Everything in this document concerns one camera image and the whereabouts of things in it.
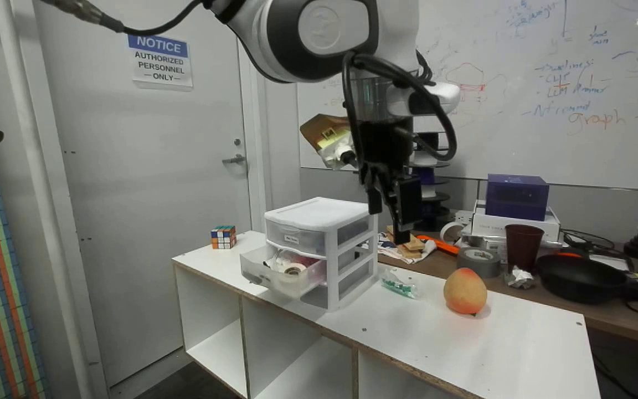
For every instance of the small crumpled foil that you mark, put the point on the small crumpled foil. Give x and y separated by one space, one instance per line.
521 277

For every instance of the purple box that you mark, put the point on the purple box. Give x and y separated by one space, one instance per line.
516 195

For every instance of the yellow taped wrist camera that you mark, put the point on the yellow taped wrist camera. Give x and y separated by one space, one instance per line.
325 140

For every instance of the clear green plastic bag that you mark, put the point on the clear green plastic bag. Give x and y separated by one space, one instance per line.
400 283

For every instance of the white cardboard box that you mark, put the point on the white cardboard box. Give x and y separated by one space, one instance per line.
492 224

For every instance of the translucent plastic drawer unit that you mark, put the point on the translucent plastic drawer unit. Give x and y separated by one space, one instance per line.
320 214

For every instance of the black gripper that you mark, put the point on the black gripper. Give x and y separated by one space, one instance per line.
383 152

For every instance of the white door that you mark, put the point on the white door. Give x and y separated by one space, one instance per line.
126 236

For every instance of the masking tape roll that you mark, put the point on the masking tape roll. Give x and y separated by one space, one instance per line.
292 269

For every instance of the white cubby shelf cabinet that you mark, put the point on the white cubby shelf cabinet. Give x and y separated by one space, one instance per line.
407 324

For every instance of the blue white notice sign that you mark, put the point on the blue white notice sign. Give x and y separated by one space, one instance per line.
157 57

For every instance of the grey duct tape roll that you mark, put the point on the grey duct tape roll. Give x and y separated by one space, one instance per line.
479 261

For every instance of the orange peach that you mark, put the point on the orange peach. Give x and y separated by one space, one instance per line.
465 290

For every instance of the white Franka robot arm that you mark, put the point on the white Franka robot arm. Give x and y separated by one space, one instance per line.
311 34

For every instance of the whiteboard with writing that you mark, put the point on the whiteboard with writing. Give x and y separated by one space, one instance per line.
555 45

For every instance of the black frying pan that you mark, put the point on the black frying pan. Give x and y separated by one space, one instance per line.
577 277

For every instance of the Rubik's cube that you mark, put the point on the Rubik's cube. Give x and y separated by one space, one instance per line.
225 238

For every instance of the dark red cup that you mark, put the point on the dark red cup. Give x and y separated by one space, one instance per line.
523 246

